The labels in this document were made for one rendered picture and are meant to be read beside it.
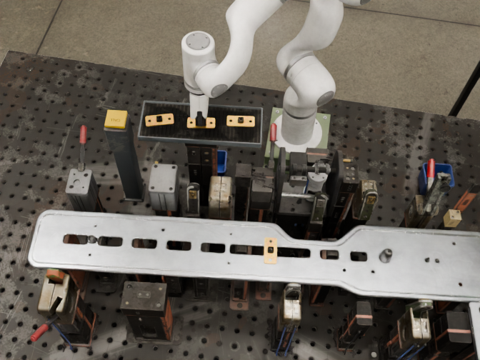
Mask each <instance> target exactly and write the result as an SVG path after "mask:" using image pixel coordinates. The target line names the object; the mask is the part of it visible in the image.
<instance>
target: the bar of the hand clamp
mask: <svg viewBox="0 0 480 360"><path fill-rule="evenodd" d="M450 181H451V175H450V174H445V173H444V172H443V171H440V172H439V173H437V175H436V177H435V179H434V181H433V183H432V185H431V188H430V189H429V192H428V194H427V195H426V198H425V199H424V202H423V208H424V209H423V212H422V214H421V215H424V212H425V211H426V208H427V206H428V205H429V204H431V207H432V210H431V211H430V212H429V213H430V216H433V214H434V212H435V211H436V208H437V206H438V205H439V202H440V201H441V198H442V196H443V195H444V192H448V191H449V190H450V189H451V187H450V185H449V183H450Z"/></svg>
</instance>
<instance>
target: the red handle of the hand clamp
mask: <svg viewBox="0 0 480 360"><path fill-rule="evenodd" d="M435 162H436V161H434V160H433V159H429V161H428V164H427V174H426V177H427V184H426V195H427V194H428V192H429V189H430V188H431V185H432V183H433V181H434V172H435ZM431 210H432V207H431V204H429V205H428V206H427V208H426V211H431Z"/></svg>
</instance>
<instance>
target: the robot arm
mask: <svg viewBox="0 0 480 360"><path fill-rule="evenodd" d="M286 1H287V0H236V1H235V2H234V3H233V4H232V5H231V6H230V7H229V8H228V10H227V12H226V21H227V24H228V26H229V31H230V34H231V43H230V47H229V51H228V53H227V55H226V57H225V59H224V60H223V61H222V62H221V63H220V64H219V63H218V61H217V60H216V55H215V42H214V39H213V37H212V36H211V35H210V34H208V33H206V32H203V31H193V32H191V33H188V34H187V35H186V36H185V37H184V38H183V39H182V42H181V49H182V59H183V69H184V85H185V87H186V88H187V90H188V91H189V92H190V114H191V119H195V122H196V126H206V118H207V113H208V106H209V97H210V98H215V97H218V96H220V95H222V94H223V93H224V92H225V91H226V90H228V89H229V88H230V87H231V86H232V85H233V84H234V83H235V82H236V81H237V80H238V79H239V78H240V77H241V75H242V74H243V73H244V72H245V71H246V68H247V66H248V65H249V62H250V60H251V55H252V50H253V41H254V34H255V31H256V30H257V29H258V28H259V27H260V26H261V25H262V24H263V23H264V22H265V21H266V20H267V19H268V18H269V17H270V16H271V15H272V14H273V13H274V12H275V11H277V10H278V9H279V8H280V7H281V6H282V5H283V4H284V3H285V2H286ZM370 1H371V0H310V7H309V12H308V14H307V17H306V21H305V23H304V26H303V28H302V30H301V31H300V32H299V34H298V35H297V36H296V37H295V38H294V39H293V40H291V41H290V42H289V43H287V44H286V45H285V46H283V47H282V48H281V49H280V50H279V52H278V54H277V57H276V65H277V68H278V70H279V71H280V73H281V75H282V76H283V77H284V78H285V79H286V81H287V82H288V83H289V85H290V86H289V87H288V89H287V90H286V92H285V94H284V102H283V111H282V115H281V116H279V117H278V118H277V119H276V121H275V122H274V123H275V124H276V125H277V129H276V141H275V144H276V145H277V146H278V148H280V147H285V148H286V153H288V154H290V152H291V151H295V152H306V148H307V147H308V148H316V147H317V146H318V145H319V143H320V141H321V136H322V130H321V126H320V123H319V122H318V121H317V120H316V111H317V107H319V106H322V105H324V104H326V103H327V102H329V101H331V100H332V99H333V97H334V94H335V92H336V85H335V82H334V79H333V78H332V76H331V74H330V73H329V72H328V71H327V70H326V68H325V67H324V66H323V64H322V63H321V62H320V61H319V60H318V59H317V58H316V57H315V55H314V53H313V51H318V50H322V49H325V48H326V47H327V46H329V45H330V44H331V42H332V41H333V40H334V38H335V36H336V34H337V32H338V30H339V27H340V25H341V22H342V19H343V16H344V6H343V3H345V4H348V5H351V6H361V5H364V4H367V3H368V2H370Z"/></svg>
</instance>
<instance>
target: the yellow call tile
mask: <svg viewBox="0 0 480 360"><path fill-rule="evenodd" d="M127 114H128V113H127V111H117V110H108V111H107V115H106V121H105V124H104V126H105V127H108V128H120V129H124V128H125V124H126V118H127Z"/></svg>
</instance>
